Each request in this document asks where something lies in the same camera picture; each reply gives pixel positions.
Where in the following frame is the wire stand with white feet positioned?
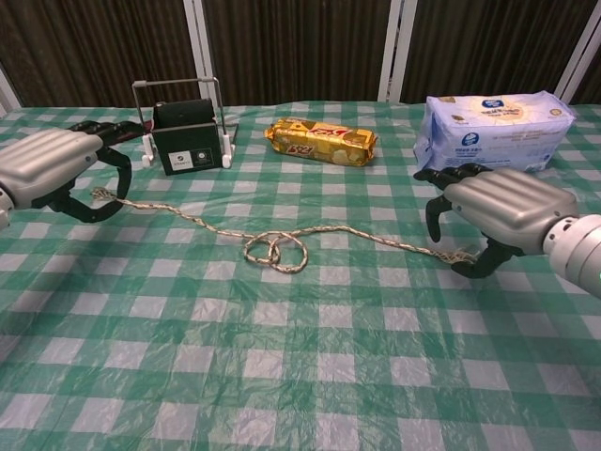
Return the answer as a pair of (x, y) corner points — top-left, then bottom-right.
(131, 77), (235, 169)

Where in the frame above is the white frame post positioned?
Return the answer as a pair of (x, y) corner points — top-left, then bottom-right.
(556, 0), (601, 107)
(182, 0), (225, 107)
(0, 60), (23, 117)
(377, 0), (418, 102)

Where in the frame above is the black open cardboard box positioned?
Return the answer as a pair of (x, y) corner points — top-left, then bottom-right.
(150, 97), (223, 177)

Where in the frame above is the green white checked tablecloth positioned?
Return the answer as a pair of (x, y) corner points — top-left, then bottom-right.
(0, 101), (601, 451)

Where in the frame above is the gold biscuit packet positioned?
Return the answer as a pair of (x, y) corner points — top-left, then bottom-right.
(262, 117), (379, 168)

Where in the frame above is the pale blue tissue pack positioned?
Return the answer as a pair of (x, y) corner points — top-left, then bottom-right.
(412, 88), (577, 179)

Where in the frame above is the beige braided rope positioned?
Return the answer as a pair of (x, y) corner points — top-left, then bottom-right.
(90, 186), (483, 276)

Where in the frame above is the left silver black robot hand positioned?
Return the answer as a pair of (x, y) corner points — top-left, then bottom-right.
(0, 119), (142, 225)

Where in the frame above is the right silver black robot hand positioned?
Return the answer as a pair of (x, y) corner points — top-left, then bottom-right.
(412, 163), (579, 279)

